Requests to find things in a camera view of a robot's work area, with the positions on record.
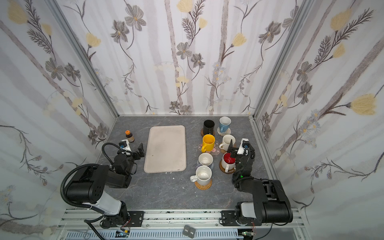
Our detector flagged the cork paw print coaster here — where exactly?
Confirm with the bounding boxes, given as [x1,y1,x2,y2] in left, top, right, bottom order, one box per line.
[221,145,238,154]

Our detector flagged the white speckled mug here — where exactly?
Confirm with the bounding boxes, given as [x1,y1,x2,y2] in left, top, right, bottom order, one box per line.
[190,166,212,186]

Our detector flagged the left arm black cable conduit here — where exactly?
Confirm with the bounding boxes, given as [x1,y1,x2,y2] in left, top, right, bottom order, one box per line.
[59,142,127,240]

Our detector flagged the multicolour woven round coaster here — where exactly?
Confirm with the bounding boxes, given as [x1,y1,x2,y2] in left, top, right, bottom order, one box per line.
[217,127,232,136]

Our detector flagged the black cup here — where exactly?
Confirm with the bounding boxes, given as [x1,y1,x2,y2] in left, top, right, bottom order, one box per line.
[203,120,215,136]

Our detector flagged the rattan wicker round coaster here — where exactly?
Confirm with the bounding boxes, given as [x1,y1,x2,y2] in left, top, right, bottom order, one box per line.
[195,180,213,191]

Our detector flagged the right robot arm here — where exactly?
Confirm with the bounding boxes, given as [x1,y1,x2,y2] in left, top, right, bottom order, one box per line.
[222,139,294,226]

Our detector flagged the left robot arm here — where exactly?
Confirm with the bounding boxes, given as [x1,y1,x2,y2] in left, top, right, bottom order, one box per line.
[60,140,145,229]

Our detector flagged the aluminium frame rail base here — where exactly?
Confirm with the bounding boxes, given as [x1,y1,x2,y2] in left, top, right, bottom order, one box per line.
[52,209,310,240]

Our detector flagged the beige plastic tray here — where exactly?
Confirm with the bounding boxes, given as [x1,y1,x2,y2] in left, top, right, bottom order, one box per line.
[144,125,187,174]

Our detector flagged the lavender white cup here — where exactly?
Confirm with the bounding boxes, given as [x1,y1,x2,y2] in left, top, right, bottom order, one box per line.
[198,153,214,168]

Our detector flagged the plain white mug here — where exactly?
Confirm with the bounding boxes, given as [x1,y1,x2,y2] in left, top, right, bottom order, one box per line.
[219,135,236,152]

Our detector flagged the pink flower silicone coaster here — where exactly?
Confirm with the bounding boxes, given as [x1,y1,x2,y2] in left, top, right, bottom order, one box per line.
[198,142,221,156]

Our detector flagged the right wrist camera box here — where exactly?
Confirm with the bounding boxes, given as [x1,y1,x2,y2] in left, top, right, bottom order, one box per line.
[237,138,250,156]

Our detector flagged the blue floral mug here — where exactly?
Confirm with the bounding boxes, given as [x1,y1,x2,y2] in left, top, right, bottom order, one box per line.
[219,117,232,132]

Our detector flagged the brown bottle orange cap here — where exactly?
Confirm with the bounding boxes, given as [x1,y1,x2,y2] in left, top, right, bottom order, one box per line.
[125,130,135,143]

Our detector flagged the dark brown round wooden coaster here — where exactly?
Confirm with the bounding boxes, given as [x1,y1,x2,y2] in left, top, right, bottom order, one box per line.
[201,129,215,137]

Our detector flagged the glossy brown round coaster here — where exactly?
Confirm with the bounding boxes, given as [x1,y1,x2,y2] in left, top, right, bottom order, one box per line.
[219,162,236,174]

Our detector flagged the white mug red interior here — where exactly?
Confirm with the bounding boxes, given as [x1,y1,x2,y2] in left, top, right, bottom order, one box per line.
[221,153,236,164]

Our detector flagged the yellow cup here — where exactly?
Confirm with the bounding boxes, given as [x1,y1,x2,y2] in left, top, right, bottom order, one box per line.
[201,134,216,153]

